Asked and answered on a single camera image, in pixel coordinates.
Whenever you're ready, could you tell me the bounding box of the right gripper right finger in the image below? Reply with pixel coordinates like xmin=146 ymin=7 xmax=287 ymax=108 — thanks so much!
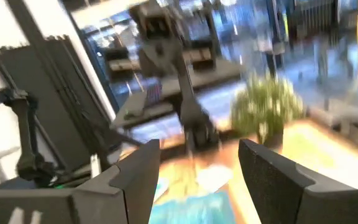
xmin=237 ymin=139 xmax=358 ymax=224

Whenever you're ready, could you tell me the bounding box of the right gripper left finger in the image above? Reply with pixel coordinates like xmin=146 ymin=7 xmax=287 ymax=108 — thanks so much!
xmin=71 ymin=139 xmax=161 ymax=224

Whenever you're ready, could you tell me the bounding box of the translucent blue plastic bin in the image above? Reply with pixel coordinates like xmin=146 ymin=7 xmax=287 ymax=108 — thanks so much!
xmin=149 ymin=191 xmax=237 ymax=224

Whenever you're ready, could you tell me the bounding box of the green potted artificial plant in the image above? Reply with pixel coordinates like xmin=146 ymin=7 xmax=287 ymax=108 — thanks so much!
xmin=230 ymin=73 xmax=306 ymax=149

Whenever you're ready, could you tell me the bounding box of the black articulated stand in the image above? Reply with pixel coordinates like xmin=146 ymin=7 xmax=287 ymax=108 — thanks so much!
xmin=0 ymin=88 xmax=55 ymax=187

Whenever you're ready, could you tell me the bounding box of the grey desk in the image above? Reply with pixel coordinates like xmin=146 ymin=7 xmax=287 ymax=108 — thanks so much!
xmin=112 ymin=60 xmax=242 ymax=128

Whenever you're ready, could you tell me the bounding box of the white stool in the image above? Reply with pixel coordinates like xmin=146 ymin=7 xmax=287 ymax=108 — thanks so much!
xmin=0 ymin=146 xmax=21 ymax=184

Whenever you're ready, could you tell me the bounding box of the dark grey wall panel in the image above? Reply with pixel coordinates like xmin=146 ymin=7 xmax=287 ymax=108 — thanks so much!
xmin=0 ymin=35 xmax=114 ymax=175

